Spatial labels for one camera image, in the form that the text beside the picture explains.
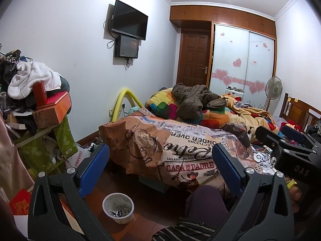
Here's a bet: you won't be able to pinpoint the brown wooden door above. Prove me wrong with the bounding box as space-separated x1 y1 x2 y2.
177 29 210 87

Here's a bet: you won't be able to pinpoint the white case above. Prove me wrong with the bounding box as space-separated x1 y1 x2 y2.
226 87 244 97

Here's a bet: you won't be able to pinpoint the red box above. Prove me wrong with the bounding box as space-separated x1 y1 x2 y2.
33 81 48 107

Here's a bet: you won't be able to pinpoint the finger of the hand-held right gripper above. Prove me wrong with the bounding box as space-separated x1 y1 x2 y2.
255 126 316 156
281 125 321 154

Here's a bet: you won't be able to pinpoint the pile of dark clothes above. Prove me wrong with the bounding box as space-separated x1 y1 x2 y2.
0 50 33 111

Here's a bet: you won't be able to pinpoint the red plush toy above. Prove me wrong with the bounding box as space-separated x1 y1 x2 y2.
280 120 305 133

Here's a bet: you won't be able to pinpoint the frosted sliding wardrobe door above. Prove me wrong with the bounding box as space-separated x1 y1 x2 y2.
210 24 250 91
247 30 275 106

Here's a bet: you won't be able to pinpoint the white towel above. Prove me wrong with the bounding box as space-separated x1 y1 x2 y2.
7 61 62 99

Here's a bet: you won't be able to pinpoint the pink heart stickers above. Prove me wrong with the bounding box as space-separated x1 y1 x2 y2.
212 31 269 95

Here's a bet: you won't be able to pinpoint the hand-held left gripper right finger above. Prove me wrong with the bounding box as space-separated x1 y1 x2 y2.
212 143 295 241

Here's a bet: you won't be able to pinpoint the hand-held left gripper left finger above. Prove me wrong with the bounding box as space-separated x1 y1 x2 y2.
27 143 111 241

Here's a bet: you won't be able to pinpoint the white plastic bucket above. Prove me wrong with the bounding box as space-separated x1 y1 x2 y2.
103 193 134 224

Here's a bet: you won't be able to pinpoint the yellow foam tube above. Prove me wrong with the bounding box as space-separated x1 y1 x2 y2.
113 88 144 122

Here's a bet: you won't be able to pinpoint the black wall television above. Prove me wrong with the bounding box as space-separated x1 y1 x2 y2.
111 0 148 41

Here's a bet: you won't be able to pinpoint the pinkish brown cloth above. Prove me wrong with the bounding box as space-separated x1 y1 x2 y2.
0 112 36 231

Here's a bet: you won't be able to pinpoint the printed blanket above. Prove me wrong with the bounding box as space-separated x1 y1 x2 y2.
99 108 264 194

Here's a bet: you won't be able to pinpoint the orange box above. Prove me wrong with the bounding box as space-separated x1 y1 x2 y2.
33 91 72 117

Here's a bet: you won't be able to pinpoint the person's right hand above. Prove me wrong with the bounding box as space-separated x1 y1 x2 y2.
288 184 305 215

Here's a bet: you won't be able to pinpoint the red paper bag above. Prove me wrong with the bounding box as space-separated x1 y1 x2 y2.
9 189 32 216

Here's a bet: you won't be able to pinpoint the person's left leg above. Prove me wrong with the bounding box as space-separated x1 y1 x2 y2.
186 185 228 222

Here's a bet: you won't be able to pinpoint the pile of chargers and cables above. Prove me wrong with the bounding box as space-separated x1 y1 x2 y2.
251 143 279 175

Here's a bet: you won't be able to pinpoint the dark grey bag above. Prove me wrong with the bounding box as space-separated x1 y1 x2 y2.
59 77 71 94

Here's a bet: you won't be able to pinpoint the striped garment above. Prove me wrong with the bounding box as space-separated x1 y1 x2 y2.
152 217 219 241

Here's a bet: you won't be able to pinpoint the wooden overhead cabinet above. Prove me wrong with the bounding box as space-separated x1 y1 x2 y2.
170 4 277 40

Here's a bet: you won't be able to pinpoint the olive padded jacket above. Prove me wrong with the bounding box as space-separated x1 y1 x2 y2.
172 83 227 121

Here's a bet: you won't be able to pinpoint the standing fan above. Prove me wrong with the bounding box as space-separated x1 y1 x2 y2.
265 77 283 111

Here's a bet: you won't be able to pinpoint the tan fleece blanket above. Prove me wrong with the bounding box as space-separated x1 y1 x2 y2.
221 93 279 136

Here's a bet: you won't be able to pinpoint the white plastic shopping bag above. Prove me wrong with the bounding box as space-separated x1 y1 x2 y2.
66 146 94 174

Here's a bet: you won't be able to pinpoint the colourful checked quilt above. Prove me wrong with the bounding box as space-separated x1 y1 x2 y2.
146 88 241 131

